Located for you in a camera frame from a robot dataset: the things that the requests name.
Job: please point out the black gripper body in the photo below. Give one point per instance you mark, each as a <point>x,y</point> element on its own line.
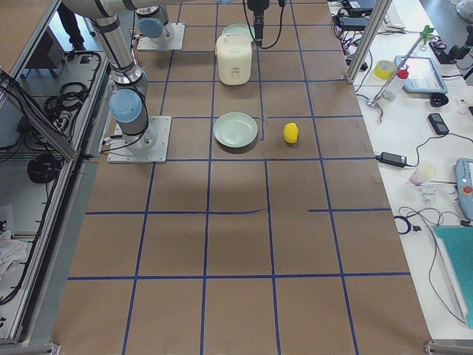
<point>256,6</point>

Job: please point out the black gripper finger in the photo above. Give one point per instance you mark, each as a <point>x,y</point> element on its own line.
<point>258,25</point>

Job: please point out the white rice cooker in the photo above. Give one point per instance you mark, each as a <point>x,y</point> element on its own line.
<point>234,57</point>

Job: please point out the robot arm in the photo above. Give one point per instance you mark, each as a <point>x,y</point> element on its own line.
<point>154,23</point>
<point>128,104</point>

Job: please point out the green plate near arm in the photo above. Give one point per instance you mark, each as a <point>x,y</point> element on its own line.
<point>239,29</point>
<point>235,129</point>

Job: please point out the yellow tape roll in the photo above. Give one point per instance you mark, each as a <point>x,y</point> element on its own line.
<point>384,69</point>

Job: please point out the blue teach pendant tablet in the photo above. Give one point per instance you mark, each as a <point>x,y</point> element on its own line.
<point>424,77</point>

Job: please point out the black power adapter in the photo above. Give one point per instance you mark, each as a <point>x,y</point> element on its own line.
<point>392,159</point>

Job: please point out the black mobile phone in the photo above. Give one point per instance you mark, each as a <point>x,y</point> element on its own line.
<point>438,124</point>

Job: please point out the green cutting mat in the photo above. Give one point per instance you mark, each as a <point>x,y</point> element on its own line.
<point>458,243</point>

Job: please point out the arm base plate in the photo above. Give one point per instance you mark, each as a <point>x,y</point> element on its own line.
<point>146,44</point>
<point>152,147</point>

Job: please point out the aluminium frame post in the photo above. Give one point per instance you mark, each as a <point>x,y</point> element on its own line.
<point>376,18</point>

